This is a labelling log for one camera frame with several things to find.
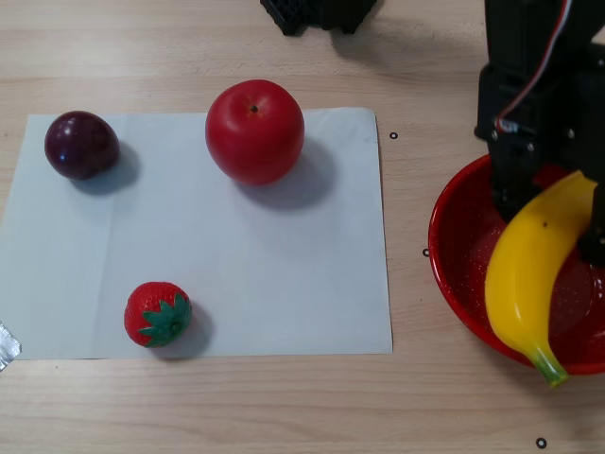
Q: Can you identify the white red black servo cable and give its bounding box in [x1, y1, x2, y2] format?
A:
[493, 0, 574, 133]

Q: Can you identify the silver duct tape piece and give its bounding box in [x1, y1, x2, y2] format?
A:
[0, 321, 23, 375]

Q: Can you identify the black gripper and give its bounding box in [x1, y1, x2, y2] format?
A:
[475, 46, 605, 266]

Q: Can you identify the white paper sheet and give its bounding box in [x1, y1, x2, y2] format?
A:
[0, 107, 394, 361]

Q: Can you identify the red speckled enamel bowl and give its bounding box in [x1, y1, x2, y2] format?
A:
[427, 153, 605, 376]

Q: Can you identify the yellow plastic banana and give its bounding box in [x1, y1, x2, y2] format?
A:
[484, 170, 598, 390]

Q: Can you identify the dark purple plastic plum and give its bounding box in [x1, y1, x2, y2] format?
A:
[43, 110, 121, 182]

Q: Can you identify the red plastic apple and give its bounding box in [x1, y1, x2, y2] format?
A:
[204, 79, 306, 186]

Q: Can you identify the red plastic strawberry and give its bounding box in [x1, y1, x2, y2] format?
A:
[123, 281, 193, 349]

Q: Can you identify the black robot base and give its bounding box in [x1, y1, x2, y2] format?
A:
[259, 0, 379, 37]

